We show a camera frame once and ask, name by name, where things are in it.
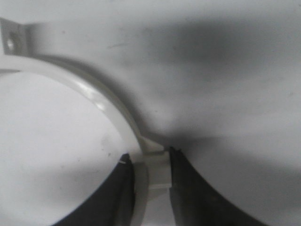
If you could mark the white pipe clamp half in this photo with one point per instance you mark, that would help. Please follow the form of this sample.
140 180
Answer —
152 167

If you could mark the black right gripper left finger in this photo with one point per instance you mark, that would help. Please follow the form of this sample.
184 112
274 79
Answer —
112 204

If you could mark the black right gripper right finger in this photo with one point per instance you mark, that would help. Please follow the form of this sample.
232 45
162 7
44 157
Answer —
196 203

